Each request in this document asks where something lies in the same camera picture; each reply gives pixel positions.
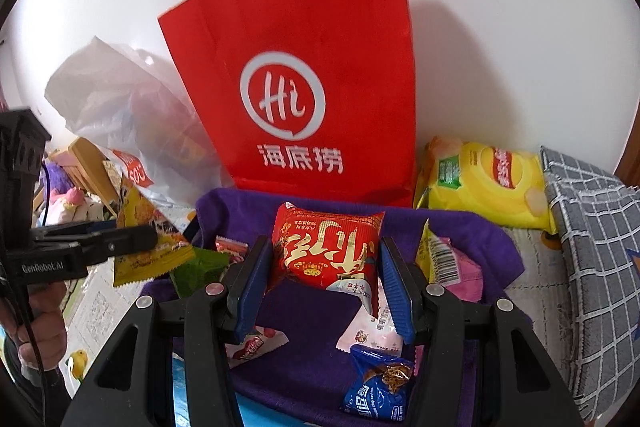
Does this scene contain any plush toy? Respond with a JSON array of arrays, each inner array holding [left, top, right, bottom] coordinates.
[[45, 157, 121, 228]]

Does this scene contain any black cable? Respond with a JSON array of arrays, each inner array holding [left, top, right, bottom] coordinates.
[[12, 277, 55, 427]]

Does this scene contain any brown wooden door frame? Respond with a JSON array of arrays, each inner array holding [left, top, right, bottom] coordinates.
[[614, 107, 640, 190]]

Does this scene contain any blue snack packet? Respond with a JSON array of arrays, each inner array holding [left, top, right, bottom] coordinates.
[[341, 344, 417, 424]]

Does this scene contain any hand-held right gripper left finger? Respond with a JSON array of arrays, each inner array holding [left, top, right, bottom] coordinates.
[[60, 234, 275, 427]]

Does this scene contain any small white snack packet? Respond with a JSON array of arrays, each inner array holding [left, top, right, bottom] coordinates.
[[335, 287, 405, 354]]

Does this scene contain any yellow orange snack packet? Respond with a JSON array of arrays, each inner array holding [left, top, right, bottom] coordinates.
[[112, 173, 197, 289]]

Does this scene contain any yellow chips bag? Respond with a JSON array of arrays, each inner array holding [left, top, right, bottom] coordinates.
[[414, 136, 558, 236]]

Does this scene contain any grey checked folded cloth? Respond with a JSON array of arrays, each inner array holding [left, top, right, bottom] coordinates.
[[540, 146, 640, 424]]

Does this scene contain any green snack packet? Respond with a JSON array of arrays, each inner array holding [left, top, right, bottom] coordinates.
[[169, 247, 232, 300]]

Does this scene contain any small pink striped snack packet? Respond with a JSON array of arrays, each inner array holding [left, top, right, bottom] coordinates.
[[223, 326, 290, 370]]

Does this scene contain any white plastic bag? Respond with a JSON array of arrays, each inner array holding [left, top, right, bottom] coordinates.
[[44, 36, 223, 210]]

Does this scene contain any wooden furniture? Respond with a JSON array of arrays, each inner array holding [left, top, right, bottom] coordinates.
[[50, 137, 123, 208]]

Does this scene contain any small red snack packet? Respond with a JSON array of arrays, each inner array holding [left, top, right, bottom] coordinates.
[[215, 236, 249, 267]]

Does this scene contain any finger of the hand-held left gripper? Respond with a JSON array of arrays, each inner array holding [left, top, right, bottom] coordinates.
[[30, 219, 160, 269]]

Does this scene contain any purple towel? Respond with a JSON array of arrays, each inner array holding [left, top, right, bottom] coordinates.
[[140, 187, 531, 427]]

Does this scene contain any person's left hand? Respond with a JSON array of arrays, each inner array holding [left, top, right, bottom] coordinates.
[[0, 282, 69, 389]]

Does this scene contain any red paper bag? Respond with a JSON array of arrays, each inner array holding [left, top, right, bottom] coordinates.
[[157, 0, 418, 208]]

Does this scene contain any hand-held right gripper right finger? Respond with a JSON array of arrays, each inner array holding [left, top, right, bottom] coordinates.
[[378, 236, 586, 427]]

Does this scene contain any pink and yellow snack packet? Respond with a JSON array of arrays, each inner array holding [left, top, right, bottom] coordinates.
[[416, 219, 484, 304]]

